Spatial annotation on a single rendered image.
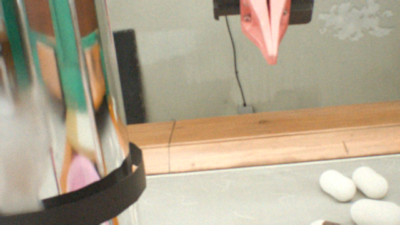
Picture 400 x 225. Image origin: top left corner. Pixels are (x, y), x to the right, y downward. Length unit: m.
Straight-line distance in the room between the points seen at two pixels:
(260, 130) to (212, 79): 1.88
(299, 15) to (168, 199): 0.22
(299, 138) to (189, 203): 0.14
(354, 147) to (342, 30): 1.97
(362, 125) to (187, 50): 1.89
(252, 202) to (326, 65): 2.07
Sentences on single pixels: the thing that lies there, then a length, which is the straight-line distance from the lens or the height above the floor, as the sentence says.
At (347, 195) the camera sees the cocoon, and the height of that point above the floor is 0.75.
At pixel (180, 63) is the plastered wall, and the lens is 2.36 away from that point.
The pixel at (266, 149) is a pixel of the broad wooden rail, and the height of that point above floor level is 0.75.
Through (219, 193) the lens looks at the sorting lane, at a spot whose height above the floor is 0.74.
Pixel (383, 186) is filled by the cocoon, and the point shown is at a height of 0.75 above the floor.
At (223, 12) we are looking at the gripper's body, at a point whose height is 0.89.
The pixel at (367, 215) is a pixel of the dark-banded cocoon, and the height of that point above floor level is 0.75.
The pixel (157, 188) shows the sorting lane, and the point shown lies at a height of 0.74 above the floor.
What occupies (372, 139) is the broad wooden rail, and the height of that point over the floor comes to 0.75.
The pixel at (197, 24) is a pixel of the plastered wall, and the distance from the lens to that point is 2.33.
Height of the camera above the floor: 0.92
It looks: 16 degrees down
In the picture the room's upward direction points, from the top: 6 degrees counter-clockwise
